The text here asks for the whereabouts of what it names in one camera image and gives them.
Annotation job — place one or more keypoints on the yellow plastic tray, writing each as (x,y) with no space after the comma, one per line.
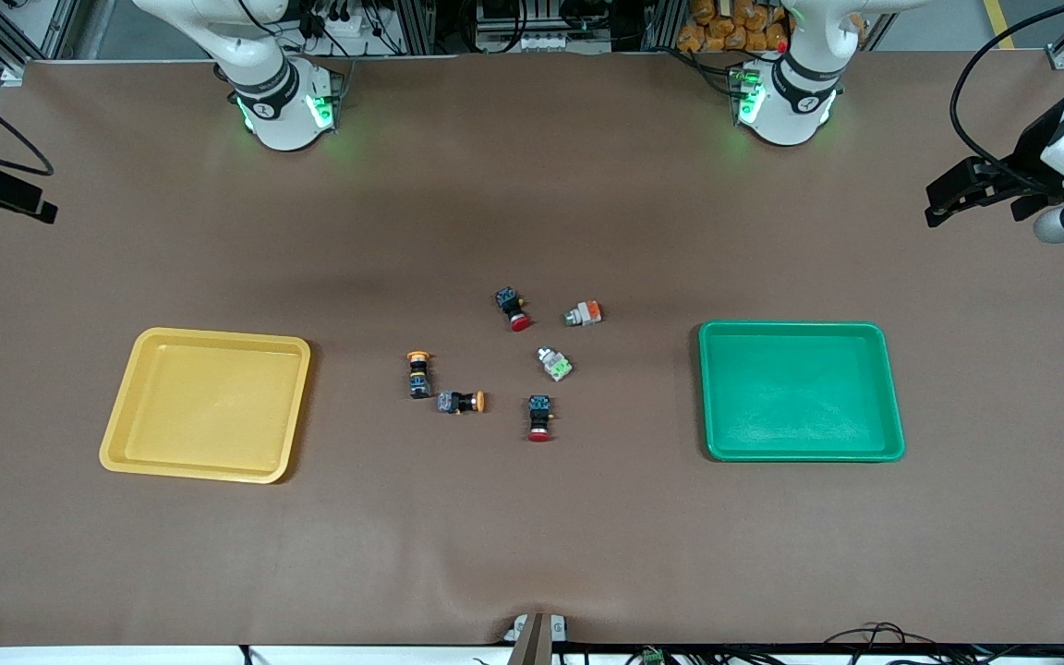
(218,406)

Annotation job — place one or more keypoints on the green button with orange block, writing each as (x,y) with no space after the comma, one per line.
(585,313)

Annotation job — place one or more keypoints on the yellow push button switch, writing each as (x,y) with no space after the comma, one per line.
(418,379)
(458,403)

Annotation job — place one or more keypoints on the white power strip with plugs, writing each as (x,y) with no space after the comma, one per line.
(343,23)

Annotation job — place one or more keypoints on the pile of orange objects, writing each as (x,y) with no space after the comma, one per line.
(731,23)

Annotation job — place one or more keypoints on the green plastic tray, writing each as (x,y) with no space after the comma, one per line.
(800,397)

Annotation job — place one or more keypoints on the long white socket strip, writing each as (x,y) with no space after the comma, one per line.
(541,42)

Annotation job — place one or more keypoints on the small green connector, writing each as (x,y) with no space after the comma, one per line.
(650,656)

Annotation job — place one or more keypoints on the brown table mat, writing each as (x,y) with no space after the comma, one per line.
(532,536)

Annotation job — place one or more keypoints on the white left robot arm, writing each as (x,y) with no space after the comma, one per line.
(791,111)

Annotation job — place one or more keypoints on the red push button switch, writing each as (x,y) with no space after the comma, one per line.
(539,411)
(512,305)

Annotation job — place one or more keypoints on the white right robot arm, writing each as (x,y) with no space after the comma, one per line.
(278,120)

